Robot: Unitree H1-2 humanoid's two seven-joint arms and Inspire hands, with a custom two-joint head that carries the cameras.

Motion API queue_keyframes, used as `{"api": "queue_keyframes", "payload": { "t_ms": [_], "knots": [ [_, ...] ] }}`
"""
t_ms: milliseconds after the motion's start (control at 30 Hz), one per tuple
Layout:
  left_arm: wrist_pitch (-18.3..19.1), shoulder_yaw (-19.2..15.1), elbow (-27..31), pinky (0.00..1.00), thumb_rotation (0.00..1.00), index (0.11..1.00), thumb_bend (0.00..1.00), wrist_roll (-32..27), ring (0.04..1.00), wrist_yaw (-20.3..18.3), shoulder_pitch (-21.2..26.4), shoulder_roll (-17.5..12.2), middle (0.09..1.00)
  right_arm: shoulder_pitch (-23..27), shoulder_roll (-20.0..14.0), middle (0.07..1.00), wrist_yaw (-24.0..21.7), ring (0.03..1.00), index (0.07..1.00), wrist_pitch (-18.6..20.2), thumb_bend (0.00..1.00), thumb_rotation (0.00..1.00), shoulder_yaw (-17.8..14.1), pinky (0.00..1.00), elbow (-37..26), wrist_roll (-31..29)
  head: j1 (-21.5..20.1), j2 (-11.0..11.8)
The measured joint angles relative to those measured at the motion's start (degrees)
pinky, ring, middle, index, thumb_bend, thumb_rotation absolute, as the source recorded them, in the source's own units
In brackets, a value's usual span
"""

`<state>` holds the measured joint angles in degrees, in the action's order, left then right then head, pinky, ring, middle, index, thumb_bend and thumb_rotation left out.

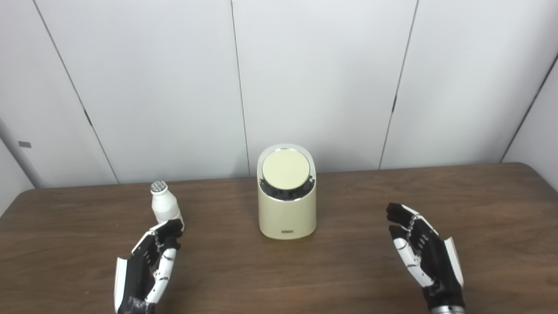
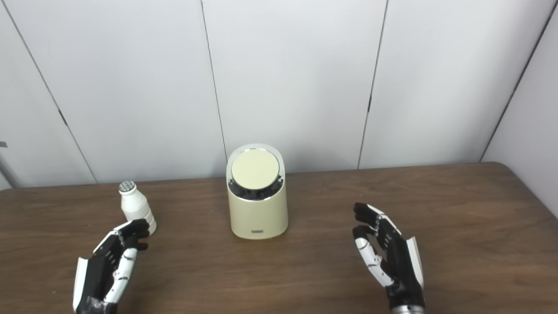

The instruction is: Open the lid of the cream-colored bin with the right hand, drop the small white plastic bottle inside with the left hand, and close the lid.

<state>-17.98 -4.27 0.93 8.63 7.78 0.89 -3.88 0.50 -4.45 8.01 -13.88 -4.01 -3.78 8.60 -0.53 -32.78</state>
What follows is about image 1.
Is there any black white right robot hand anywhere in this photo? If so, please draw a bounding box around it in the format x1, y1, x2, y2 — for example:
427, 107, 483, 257
386, 202, 466, 309

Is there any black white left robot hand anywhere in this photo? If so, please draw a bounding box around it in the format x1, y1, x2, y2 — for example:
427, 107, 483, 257
114, 219, 184, 314

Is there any small white plastic bottle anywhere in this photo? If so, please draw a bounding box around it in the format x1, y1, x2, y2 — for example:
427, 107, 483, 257
150, 181, 184, 229

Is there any round cream bin lid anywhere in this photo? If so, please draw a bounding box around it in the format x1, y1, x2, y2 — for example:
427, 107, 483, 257
262, 149, 311, 190

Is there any cream-colored desktop bin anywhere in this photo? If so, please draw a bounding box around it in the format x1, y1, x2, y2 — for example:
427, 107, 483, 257
257, 144, 317, 240

